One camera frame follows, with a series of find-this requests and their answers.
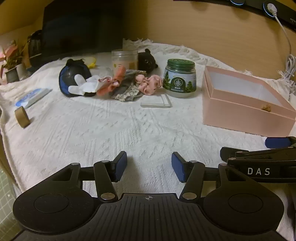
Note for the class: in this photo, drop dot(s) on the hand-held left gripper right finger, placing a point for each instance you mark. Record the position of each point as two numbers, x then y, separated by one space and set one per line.
177 167

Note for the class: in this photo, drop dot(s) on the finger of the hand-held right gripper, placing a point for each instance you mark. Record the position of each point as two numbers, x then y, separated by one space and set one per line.
276 142
254 163

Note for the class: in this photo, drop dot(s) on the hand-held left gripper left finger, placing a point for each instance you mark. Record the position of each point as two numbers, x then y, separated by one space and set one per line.
121 165

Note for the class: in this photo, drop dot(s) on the pink cardboard box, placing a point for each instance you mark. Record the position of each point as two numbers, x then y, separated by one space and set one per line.
231 113

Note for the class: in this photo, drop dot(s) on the grey floral cloth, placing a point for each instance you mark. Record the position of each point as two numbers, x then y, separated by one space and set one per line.
127 93

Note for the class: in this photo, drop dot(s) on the pink cloth scrunchie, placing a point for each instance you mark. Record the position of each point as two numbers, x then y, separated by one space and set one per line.
148 86

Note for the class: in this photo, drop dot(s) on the white sock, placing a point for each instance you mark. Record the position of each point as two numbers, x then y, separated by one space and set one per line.
79 80
76 90

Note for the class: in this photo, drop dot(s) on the orange-pink sock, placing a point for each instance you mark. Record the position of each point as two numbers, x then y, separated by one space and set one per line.
119 75

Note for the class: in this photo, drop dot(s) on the small brown object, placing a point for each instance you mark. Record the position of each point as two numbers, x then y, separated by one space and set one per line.
266 107

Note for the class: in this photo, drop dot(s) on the clear square plastic box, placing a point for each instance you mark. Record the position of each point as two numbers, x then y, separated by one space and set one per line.
155 101

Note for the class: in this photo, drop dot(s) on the green-lid glass jar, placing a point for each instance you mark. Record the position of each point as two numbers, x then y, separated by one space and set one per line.
179 81

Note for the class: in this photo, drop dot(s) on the beige-lid plastic jar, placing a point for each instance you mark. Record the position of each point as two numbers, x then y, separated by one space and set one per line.
124 60

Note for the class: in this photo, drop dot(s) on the yellow object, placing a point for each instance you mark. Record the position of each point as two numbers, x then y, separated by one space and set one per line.
92 62

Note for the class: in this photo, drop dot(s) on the black plush cat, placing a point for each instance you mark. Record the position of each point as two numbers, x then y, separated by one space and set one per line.
146 60

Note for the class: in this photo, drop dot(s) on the brown tape roll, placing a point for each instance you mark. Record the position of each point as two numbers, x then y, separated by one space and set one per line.
22 117

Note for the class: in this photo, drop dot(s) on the blue and white tissue pack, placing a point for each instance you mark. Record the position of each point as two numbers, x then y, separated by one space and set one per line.
32 97

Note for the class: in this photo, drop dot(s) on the green cutting mat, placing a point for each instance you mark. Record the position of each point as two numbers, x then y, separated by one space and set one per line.
5 197

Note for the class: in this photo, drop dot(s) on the black power strip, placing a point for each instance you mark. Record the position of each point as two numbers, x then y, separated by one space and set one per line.
286 17

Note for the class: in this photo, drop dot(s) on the black monitor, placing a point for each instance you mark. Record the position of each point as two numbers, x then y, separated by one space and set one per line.
81 30

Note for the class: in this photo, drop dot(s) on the dark container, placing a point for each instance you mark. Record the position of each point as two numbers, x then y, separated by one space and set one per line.
35 48

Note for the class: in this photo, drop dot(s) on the potted pink-leaf plant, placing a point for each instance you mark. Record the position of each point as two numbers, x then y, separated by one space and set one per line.
11 60

